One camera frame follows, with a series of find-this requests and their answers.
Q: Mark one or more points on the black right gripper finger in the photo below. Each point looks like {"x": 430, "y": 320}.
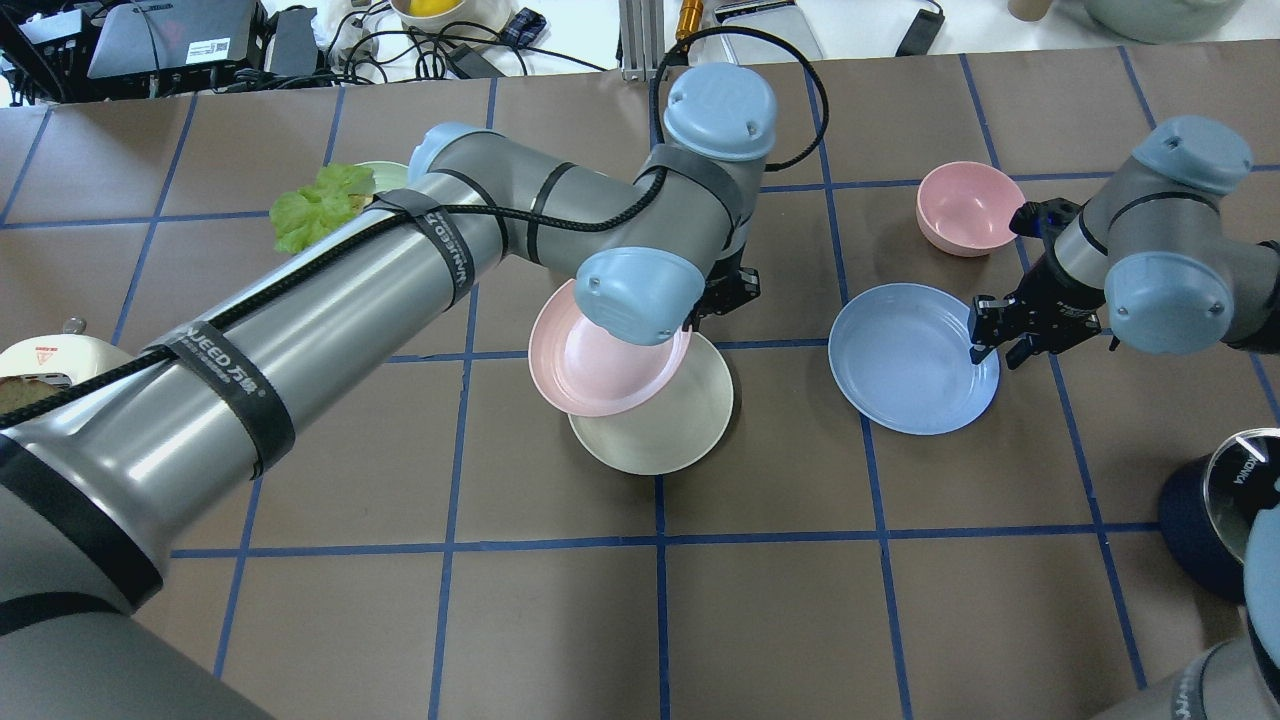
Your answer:
{"x": 988, "y": 326}

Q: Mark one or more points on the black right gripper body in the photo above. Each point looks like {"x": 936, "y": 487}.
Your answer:
{"x": 1050, "y": 298}

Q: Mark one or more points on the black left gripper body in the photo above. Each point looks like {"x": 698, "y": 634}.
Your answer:
{"x": 728, "y": 290}

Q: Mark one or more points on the blue plate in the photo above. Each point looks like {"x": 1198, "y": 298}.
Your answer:
{"x": 900, "y": 354}

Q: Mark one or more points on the pink plate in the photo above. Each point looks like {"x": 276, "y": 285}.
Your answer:
{"x": 583, "y": 370}

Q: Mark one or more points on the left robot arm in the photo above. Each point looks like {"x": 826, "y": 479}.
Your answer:
{"x": 101, "y": 479}

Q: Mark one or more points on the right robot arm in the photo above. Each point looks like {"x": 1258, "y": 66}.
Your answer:
{"x": 1149, "y": 249}

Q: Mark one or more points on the pink bowl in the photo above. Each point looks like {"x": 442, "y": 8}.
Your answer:
{"x": 965, "y": 208}

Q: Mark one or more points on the cream white plate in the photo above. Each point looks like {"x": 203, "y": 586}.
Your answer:
{"x": 676, "y": 427}

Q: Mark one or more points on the dark blue saucepan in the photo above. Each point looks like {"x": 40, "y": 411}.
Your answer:
{"x": 1207, "y": 508}

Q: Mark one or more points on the light green plate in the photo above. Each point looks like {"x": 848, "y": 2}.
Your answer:
{"x": 383, "y": 176}

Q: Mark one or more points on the green lettuce leaf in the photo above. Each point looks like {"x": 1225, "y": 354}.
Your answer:
{"x": 304, "y": 216}

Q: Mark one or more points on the white toaster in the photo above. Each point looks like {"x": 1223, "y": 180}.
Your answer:
{"x": 63, "y": 359}

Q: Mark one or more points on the bread slice in toaster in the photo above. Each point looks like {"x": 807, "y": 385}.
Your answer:
{"x": 24, "y": 398}

